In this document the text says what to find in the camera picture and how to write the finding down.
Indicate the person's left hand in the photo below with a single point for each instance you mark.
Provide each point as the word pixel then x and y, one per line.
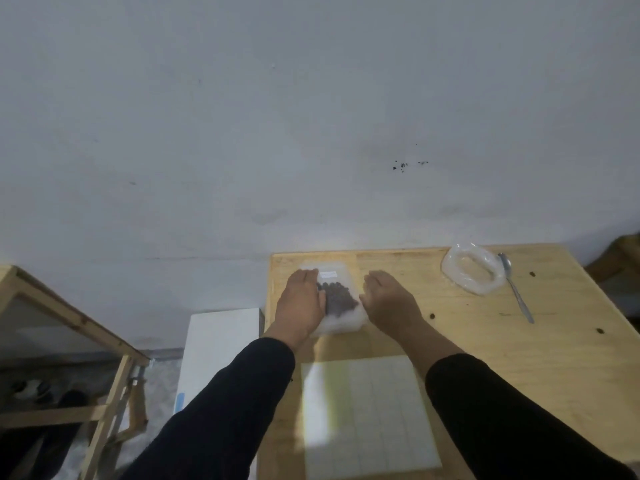
pixel 299 304

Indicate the person's right hand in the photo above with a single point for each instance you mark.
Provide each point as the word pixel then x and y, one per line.
pixel 390 307

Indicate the person's right thumb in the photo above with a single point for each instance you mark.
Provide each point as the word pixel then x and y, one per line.
pixel 364 299

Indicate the person's left thumb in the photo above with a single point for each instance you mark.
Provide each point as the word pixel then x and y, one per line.
pixel 322 300

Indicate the clear plastic bag of beans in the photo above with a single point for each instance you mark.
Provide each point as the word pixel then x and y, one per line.
pixel 345 322

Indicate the person's right forearm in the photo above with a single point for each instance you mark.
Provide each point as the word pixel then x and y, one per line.
pixel 495 414

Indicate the person's left forearm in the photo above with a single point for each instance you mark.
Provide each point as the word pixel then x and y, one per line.
pixel 235 409

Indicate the pile of dark brown beans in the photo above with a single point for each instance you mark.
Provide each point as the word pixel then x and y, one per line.
pixel 341 298

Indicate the empty clear plastic bag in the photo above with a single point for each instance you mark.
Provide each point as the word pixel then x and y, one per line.
pixel 470 269

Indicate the white box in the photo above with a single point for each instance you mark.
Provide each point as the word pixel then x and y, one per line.
pixel 220 344

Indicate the white gridded cutting mat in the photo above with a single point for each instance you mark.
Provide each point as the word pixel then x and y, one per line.
pixel 370 414

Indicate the metal spoon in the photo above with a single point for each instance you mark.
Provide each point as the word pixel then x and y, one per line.
pixel 516 292

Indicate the wooden shelf rack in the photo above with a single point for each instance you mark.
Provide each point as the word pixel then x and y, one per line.
pixel 107 394

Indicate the wooden chair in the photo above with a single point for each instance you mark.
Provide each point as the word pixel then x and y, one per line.
pixel 617 259

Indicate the black shoe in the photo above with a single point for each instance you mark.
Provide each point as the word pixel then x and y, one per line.
pixel 74 397

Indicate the light shoe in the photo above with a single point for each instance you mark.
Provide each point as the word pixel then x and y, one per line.
pixel 31 389

